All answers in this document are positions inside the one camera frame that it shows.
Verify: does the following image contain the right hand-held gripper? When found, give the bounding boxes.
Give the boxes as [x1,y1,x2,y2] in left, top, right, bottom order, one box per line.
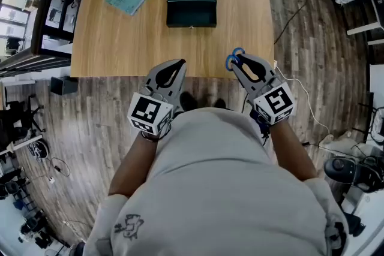
[231,52,297,127]

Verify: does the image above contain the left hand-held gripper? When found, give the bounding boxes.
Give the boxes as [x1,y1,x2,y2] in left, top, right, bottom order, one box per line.
[127,58,188,136]

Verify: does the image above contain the blue-handled scissors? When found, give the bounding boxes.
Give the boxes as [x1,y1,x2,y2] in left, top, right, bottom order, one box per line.
[225,47,246,72]

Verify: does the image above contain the person's right forearm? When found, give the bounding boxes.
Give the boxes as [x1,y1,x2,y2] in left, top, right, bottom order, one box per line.
[269,119,319,182]

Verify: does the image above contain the person's left forearm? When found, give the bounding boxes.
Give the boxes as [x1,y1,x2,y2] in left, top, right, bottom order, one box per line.
[107,131,160,198]

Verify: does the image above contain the person's black left shoe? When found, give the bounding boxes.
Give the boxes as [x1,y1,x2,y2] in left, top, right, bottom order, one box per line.
[179,92,199,113]

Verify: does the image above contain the black wrist band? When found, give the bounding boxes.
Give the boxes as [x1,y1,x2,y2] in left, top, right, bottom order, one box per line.
[140,124,172,143]

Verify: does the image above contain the black waste bin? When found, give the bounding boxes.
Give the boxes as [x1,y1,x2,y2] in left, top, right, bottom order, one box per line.
[50,76,79,96]

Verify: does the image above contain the person's grey shirt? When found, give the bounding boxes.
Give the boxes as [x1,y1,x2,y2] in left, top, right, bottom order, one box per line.
[83,107,350,256]

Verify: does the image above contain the black round device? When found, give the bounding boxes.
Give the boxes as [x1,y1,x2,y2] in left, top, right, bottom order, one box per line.
[323,155,384,192]

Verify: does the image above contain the black metal railing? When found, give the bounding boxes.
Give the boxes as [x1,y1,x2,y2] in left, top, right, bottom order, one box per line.
[0,0,106,76]

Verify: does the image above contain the black patterned round object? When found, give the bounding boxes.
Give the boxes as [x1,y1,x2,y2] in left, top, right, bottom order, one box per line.
[26,140,49,159]

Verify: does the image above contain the black office chair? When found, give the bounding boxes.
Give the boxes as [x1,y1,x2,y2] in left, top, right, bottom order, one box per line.
[0,94,46,153]

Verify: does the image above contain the blue wrist strap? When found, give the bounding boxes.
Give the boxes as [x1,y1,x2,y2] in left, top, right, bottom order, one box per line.
[250,104,271,139]

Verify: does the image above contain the white cable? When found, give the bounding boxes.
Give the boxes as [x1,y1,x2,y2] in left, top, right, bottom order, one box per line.
[275,65,331,136]

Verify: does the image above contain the black floor cable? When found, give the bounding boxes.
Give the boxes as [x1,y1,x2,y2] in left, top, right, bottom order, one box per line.
[273,0,328,46]

